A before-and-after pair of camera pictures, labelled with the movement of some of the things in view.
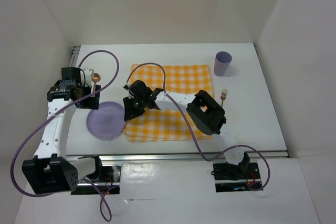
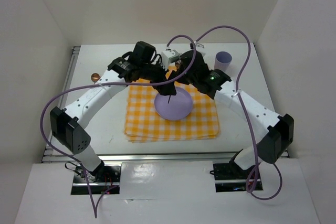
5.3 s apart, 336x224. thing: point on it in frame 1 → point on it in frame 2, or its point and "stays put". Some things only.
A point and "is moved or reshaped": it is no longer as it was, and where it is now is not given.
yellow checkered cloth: (168, 125) stays put
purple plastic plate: (108, 122) is moved or reshaped
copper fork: (223, 96) is moved or reshaped
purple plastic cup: (222, 60) stays put
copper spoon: (95, 78) stays put
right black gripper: (130, 112) → (184, 80)
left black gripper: (91, 103) → (166, 88)
